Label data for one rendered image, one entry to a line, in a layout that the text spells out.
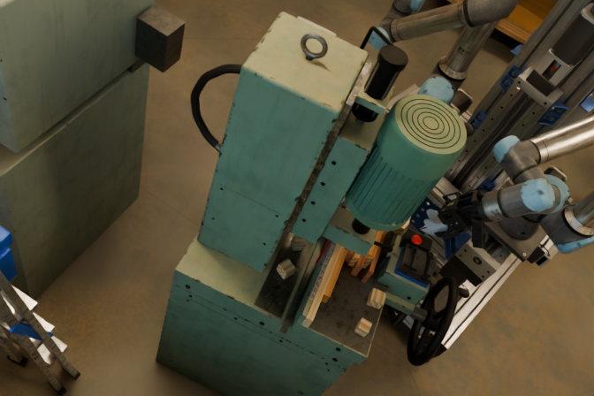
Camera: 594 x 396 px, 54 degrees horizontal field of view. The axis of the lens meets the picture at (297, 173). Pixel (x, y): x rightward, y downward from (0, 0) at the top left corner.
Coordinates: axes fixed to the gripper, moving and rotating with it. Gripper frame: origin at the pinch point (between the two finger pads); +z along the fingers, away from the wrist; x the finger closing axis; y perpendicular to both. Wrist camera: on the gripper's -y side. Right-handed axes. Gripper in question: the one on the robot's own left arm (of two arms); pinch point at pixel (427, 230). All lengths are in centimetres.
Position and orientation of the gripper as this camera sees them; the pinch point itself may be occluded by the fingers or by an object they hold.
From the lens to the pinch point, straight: 164.8
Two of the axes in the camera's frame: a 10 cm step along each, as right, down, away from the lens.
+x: -3.5, 6.9, -6.3
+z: -6.8, 2.8, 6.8
